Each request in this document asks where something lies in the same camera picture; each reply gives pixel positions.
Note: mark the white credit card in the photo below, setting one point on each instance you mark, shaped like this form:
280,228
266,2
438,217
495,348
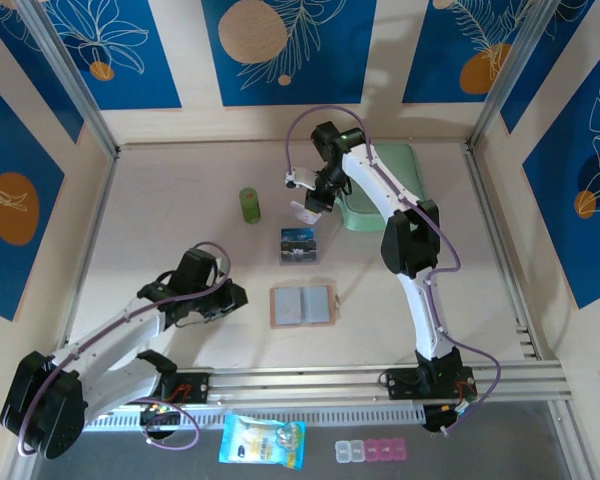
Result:
298,208

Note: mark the blue credit card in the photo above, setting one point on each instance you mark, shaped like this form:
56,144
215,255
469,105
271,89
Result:
300,235

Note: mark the dark credit card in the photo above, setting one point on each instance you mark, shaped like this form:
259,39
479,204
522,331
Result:
300,254

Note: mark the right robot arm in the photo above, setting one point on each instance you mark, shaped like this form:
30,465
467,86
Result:
375,175

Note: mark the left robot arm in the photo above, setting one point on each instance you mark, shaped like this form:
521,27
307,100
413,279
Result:
115,335

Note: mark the small green bottle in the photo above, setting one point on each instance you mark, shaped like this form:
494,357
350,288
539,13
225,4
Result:
249,206

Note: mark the mint green zip pouch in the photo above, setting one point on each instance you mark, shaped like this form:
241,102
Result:
405,167

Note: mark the blue snack bag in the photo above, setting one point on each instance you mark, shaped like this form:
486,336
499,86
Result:
262,440

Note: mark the white and pink pill organiser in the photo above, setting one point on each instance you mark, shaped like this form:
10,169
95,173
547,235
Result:
370,450

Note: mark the aluminium table side rail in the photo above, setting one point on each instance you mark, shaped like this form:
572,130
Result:
92,235
500,240

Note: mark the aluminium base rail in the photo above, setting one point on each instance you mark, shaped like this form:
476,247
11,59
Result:
305,385

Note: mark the aluminium frame post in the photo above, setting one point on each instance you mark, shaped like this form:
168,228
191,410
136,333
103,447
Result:
65,65
510,70

